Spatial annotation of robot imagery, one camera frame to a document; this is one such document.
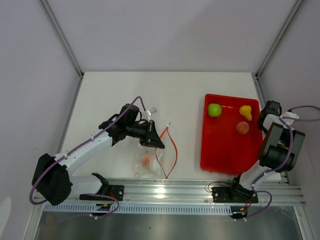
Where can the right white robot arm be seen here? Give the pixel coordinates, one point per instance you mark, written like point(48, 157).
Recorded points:
point(278, 153)

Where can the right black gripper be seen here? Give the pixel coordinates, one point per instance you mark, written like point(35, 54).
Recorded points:
point(265, 131)

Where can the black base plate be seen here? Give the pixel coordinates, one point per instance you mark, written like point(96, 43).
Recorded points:
point(222, 196)
point(116, 191)

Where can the red orange peach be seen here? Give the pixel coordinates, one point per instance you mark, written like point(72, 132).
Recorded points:
point(242, 128)

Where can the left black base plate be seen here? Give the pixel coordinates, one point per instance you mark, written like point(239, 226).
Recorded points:
point(116, 191)

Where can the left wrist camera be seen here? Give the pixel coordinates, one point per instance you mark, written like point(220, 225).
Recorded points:
point(150, 112)

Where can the clear zip top bag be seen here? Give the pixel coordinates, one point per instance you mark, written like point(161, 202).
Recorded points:
point(163, 161)

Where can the aluminium mounting rail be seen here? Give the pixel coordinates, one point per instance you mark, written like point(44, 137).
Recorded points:
point(180, 192)

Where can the frame post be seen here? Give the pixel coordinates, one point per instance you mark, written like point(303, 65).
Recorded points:
point(53, 21)
point(284, 29)

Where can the green apple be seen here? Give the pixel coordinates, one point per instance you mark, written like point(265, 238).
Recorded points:
point(214, 110)

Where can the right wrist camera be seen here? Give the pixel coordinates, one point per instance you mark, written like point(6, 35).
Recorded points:
point(289, 117)

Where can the right frame post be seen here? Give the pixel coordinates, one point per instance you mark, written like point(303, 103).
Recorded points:
point(284, 29)

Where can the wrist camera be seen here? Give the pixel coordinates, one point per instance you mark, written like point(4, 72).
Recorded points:
point(150, 112)
point(289, 117)

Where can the red plastic tray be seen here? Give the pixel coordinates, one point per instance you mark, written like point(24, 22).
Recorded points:
point(223, 149)

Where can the slotted cable duct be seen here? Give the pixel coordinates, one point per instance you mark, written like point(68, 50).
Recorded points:
point(130, 208)

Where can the yellow orange mango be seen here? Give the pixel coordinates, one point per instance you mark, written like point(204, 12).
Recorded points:
point(145, 161)

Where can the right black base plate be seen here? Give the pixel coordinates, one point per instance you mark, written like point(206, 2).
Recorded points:
point(222, 196)

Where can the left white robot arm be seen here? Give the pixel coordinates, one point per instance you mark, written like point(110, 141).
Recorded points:
point(53, 177)

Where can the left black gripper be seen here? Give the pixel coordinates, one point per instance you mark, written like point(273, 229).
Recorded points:
point(151, 138)

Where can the left frame post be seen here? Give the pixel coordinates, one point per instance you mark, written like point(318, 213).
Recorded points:
point(53, 21)

